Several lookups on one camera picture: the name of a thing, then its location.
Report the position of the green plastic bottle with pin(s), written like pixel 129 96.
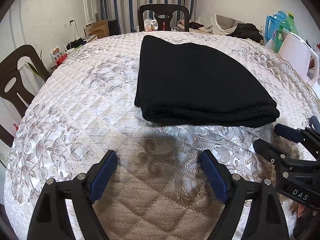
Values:
pixel 285 26

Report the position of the blue plastic jug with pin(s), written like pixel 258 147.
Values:
pixel 272 24

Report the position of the black pants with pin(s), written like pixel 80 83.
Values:
pixel 192 84

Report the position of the low white cabinet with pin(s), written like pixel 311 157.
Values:
pixel 73 50

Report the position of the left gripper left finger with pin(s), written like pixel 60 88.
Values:
pixel 50 218

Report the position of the white electric kettle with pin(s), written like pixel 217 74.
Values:
pixel 296 52

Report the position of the dark chair at far end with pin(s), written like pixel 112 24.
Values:
pixel 163 15

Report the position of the green potted plant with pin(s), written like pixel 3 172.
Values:
pixel 36 65

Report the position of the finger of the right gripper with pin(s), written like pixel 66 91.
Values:
pixel 308 137
pixel 271 152

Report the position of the beige sofa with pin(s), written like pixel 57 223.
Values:
pixel 214 24

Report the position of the cardboard box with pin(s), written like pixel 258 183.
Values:
pixel 99 28

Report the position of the dark chair at left side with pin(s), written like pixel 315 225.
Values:
pixel 12 88

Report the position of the white quilted table cover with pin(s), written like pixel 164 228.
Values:
pixel 158 190

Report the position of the right hand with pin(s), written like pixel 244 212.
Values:
pixel 302 211

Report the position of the black bag on sofa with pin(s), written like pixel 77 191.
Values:
pixel 245 31

